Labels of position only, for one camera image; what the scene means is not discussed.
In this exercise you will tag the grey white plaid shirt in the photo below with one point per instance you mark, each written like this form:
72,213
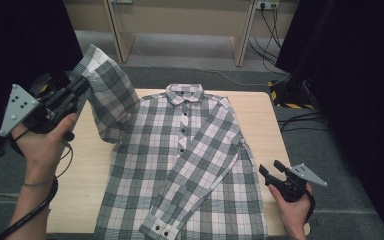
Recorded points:
180,160

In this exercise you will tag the person's left hand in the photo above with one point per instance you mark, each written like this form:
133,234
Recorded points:
45,150

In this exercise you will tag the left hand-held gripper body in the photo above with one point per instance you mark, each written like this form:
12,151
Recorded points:
18,106

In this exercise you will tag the black curtain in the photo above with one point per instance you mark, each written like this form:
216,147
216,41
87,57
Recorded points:
16,40
356,100

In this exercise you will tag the white wall power socket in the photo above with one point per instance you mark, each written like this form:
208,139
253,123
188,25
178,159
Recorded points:
267,4

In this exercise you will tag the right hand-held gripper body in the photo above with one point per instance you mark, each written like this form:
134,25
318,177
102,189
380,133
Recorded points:
301,176

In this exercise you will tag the grey wrist band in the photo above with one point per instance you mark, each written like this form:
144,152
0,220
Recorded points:
38,183

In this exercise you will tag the person's right hand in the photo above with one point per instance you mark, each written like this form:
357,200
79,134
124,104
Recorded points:
291,216

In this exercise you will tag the beige wooden desk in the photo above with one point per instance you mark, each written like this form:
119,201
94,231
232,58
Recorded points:
180,20

